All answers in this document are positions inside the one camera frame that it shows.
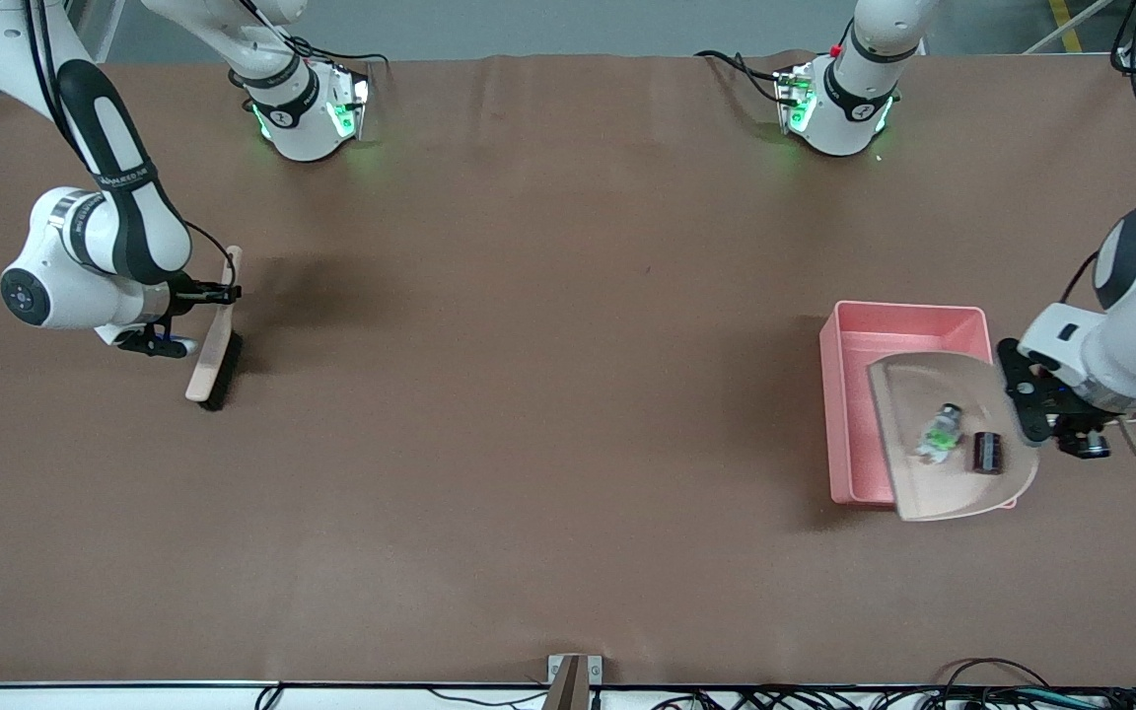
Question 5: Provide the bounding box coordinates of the black right base cable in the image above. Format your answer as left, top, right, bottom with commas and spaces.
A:
262, 0, 390, 70

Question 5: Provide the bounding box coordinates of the long thin black cable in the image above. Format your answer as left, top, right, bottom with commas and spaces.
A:
427, 688, 547, 710

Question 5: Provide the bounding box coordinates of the beige plastic dustpan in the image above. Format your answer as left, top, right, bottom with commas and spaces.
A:
867, 352, 1136, 523

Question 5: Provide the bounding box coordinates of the brown table mat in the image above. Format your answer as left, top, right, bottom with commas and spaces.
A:
0, 51, 1136, 688

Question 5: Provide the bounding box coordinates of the black base cable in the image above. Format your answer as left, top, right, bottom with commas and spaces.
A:
262, 0, 390, 70
694, 49, 786, 105

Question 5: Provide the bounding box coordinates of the tangled black cable bundle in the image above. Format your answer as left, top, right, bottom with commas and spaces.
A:
647, 685, 1136, 710

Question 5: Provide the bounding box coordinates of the metal table edge bracket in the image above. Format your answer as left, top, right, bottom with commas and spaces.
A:
543, 653, 604, 710

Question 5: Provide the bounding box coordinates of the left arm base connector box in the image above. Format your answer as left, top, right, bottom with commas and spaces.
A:
775, 61, 817, 135

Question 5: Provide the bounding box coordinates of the beige brush with black bristles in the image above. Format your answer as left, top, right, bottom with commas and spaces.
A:
184, 246, 245, 413

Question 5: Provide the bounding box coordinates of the black left base cable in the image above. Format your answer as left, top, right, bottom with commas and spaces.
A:
694, 49, 786, 105

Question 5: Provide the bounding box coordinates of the white green electronic component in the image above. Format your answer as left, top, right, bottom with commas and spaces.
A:
915, 402, 965, 464

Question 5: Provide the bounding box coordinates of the pink plastic bin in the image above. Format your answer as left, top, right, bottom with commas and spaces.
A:
818, 300, 999, 510

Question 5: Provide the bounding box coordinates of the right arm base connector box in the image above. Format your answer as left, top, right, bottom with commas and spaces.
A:
329, 64, 373, 141

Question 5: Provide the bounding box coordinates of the black cable loop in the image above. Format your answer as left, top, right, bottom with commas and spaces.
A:
935, 658, 1053, 693

